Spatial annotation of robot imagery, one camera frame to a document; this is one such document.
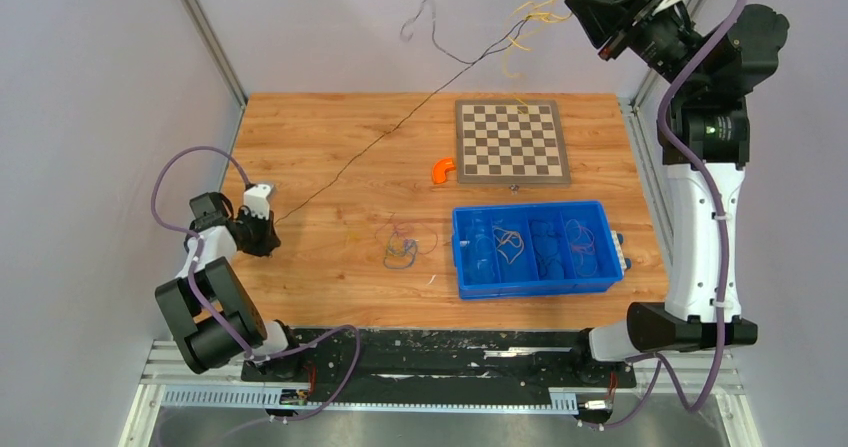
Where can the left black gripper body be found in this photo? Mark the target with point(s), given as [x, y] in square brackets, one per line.
[255, 234]

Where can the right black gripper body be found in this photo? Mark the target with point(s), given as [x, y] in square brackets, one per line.
[665, 42]

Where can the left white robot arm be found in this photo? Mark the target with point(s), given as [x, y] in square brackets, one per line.
[206, 307]

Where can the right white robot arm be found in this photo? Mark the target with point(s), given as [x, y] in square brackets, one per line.
[712, 53]

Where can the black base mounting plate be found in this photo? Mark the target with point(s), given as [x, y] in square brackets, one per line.
[440, 367]

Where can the wooden chessboard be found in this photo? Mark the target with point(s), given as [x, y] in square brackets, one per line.
[509, 142]

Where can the orange curved plastic piece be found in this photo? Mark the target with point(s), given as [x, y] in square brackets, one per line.
[441, 170]

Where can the white toy block strip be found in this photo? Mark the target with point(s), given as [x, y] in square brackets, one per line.
[625, 262]

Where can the blue plastic divided bin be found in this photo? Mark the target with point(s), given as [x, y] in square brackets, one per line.
[532, 250]

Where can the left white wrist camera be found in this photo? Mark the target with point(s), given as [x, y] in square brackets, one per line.
[257, 200]

